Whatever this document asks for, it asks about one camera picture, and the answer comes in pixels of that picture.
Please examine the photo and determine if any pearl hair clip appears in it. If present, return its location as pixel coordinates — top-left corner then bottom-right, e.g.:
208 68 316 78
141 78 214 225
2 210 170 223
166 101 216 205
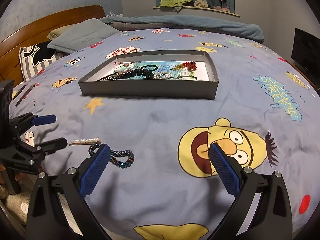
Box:
69 138 101 146

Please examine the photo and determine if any blue beaded bracelet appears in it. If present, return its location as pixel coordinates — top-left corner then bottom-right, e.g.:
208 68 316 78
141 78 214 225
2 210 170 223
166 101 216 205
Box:
88 143 135 168

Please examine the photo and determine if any dark small bead bracelet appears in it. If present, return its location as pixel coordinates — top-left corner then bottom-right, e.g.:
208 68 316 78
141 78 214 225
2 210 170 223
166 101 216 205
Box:
96 73 121 81

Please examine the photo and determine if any crystal bead bracelet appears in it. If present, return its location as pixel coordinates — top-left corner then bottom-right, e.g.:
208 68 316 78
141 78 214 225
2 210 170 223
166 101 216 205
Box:
152 71 172 80

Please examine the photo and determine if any person's left hand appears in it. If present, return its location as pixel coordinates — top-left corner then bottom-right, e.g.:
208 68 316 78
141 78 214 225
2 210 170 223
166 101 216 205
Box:
0 163 26 188

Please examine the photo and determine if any wooden headboard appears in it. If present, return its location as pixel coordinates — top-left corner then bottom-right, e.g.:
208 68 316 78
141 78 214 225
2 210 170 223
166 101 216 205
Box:
0 5 105 85

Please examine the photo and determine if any blue cartoon bed sheet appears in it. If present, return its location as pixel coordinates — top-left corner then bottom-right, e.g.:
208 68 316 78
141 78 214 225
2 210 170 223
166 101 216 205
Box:
10 29 319 239

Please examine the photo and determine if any striped black white pillow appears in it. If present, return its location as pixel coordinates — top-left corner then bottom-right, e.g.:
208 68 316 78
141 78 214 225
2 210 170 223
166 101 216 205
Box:
18 41 67 82

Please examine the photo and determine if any blue green printed paper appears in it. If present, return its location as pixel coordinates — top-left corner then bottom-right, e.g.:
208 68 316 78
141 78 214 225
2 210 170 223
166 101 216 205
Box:
108 61 209 81

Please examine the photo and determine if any grey shallow cardboard tray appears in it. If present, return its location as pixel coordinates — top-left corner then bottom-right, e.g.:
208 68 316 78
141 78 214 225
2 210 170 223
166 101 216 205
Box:
78 50 219 100

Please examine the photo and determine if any red gold flower brooch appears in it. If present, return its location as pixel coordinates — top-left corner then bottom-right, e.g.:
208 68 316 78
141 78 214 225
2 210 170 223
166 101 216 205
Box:
172 61 197 74

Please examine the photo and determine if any grey blue pillow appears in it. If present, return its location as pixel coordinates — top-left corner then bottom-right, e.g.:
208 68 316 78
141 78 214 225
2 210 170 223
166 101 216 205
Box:
47 18 119 54

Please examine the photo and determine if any teal folded blanket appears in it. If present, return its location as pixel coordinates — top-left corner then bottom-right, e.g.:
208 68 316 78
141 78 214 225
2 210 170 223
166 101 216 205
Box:
99 15 265 43

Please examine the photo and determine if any black flat monitor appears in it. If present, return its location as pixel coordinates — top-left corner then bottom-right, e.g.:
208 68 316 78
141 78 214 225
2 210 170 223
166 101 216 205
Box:
291 28 320 79

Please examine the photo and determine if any wooden window shelf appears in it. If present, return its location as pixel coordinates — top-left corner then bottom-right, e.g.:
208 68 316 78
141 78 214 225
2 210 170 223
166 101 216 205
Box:
152 6 241 18

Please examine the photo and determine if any green cloth on shelf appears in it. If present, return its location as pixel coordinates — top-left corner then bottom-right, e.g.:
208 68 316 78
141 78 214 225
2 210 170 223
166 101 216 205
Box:
159 0 194 12

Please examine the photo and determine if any beige cloth on shelf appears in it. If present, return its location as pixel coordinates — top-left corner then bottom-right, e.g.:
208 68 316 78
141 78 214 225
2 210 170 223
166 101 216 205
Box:
194 0 209 8

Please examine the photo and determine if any pink cord bracelet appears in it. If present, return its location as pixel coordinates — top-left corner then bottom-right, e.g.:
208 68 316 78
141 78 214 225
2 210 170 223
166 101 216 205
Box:
113 60 137 73

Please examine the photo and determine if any large black bead bracelet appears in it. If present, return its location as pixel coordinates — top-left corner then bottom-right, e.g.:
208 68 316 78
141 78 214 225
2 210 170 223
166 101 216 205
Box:
117 68 155 80

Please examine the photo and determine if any silver green cord bracelet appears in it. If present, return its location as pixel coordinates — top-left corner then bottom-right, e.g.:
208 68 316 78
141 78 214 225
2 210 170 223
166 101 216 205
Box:
175 74 198 81

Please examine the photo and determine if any black hair tie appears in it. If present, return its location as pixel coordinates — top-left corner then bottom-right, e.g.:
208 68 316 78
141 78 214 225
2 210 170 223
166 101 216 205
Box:
135 64 158 73

